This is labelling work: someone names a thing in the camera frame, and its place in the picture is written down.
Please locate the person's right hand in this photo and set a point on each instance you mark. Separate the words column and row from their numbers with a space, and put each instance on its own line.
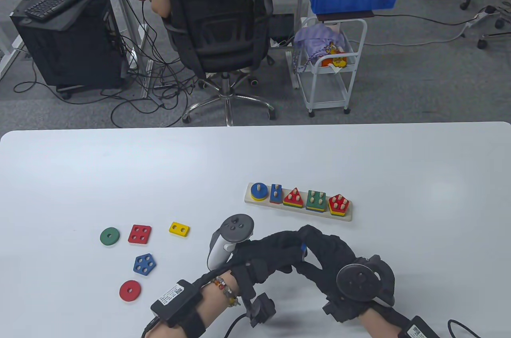
column 327, row 254

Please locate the person's left hand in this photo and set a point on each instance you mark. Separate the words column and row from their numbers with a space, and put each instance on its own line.
column 271, row 250

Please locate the blue triangle block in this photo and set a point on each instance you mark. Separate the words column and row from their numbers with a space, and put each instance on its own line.
column 304, row 252

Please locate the yellow pentagon block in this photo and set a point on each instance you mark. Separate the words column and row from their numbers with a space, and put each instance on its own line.
column 337, row 213

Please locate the blue square block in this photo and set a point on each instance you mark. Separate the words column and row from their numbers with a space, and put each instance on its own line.
column 315, row 210

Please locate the yellow square block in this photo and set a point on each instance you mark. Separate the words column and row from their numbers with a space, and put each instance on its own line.
column 315, row 207

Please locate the red rectangle block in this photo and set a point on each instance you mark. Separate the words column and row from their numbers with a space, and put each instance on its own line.
column 272, row 201

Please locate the green triangle block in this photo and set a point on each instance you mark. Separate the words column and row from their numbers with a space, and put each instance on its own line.
column 299, row 207

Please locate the yellow triangle block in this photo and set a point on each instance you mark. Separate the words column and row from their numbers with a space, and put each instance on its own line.
column 295, row 204

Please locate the red pentagon block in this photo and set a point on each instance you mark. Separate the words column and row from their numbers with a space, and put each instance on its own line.
column 339, row 202

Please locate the red triangle block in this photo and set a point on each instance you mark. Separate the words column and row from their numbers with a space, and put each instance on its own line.
column 288, row 199

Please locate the green square block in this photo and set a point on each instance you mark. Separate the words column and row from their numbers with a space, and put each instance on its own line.
column 316, row 198

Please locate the blue rectangle block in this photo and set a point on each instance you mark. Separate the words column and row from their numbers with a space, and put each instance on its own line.
column 280, row 193

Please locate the wooden post board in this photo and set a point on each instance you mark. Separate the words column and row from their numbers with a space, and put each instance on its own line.
column 247, row 198

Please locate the yellow rectangle block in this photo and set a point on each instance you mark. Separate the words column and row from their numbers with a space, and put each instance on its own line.
column 180, row 229

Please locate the blue pentagon block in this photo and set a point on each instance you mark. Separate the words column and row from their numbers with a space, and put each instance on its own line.
column 144, row 264

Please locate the red square block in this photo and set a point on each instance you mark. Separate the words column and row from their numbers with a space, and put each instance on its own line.
column 139, row 234

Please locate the person's right forearm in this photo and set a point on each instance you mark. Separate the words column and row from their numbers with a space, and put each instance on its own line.
column 379, row 328

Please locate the person's left forearm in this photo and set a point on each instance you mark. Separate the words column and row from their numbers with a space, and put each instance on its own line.
column 215, row 294

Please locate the black white hand controller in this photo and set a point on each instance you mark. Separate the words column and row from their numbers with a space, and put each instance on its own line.
column 357, row 282
column 237, row 228

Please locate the black glove wrist module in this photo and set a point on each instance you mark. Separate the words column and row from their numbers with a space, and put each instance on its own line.
column 261, row 310

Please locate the white rolling cart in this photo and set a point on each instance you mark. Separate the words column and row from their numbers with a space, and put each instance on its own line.
column 327, row 105

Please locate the orange plush toy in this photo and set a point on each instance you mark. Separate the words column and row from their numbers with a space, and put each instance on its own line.
column 333, row 61

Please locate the white power strip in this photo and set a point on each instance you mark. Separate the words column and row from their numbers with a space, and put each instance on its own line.
column 477, row 18
column 133, row 59

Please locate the black mesh office chair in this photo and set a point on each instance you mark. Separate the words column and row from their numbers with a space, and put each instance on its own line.
column 215, row 14

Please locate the black chair base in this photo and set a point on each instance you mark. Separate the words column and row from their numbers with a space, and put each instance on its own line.
column 482, row 44

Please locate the black computer tower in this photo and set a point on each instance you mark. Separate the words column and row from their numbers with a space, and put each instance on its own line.
column 72, row 50

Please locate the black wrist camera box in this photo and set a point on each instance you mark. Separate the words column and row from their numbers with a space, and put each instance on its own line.
column 417, row 331
column 175, row 300

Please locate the white desk frame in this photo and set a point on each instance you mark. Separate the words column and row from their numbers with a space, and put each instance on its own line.
column 127, row 14
column 10, row 54

